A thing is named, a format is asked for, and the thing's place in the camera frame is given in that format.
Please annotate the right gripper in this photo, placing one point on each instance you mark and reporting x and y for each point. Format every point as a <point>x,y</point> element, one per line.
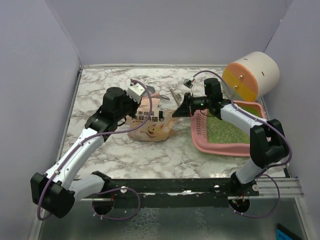
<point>183,110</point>

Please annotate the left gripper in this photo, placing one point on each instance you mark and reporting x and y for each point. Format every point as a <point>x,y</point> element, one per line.
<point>136,105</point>

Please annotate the metal bag sealing clip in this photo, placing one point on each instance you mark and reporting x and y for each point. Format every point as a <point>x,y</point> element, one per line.
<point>176,96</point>

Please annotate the grey metal litter scoop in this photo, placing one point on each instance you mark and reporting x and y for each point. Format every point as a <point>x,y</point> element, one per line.
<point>155,94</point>

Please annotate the cat litter bag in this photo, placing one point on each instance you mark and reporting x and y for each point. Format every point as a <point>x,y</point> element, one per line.
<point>160,124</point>

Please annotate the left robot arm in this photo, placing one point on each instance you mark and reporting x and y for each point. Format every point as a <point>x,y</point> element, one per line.
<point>56,190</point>

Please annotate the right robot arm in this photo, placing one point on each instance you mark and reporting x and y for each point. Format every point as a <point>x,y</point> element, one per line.
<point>267,143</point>

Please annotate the pink litter box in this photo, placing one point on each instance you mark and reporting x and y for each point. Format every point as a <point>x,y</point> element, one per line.
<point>213,136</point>

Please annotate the cylindrical drawer cabinet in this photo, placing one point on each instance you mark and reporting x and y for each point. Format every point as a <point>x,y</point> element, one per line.
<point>250,77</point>

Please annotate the black base bar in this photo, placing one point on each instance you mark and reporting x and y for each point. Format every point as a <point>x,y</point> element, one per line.
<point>132,199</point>

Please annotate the blue object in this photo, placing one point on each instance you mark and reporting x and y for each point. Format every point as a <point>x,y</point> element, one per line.
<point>283,233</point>

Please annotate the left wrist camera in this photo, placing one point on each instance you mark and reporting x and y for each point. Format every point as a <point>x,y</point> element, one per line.
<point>135,91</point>

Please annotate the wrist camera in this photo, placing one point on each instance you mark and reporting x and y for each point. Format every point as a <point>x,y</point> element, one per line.
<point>135,91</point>
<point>189,83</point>

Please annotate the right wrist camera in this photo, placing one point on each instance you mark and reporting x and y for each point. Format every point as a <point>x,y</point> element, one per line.
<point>189,83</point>

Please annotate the aluminium frame rail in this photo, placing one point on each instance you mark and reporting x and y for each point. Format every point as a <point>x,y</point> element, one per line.
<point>280,187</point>

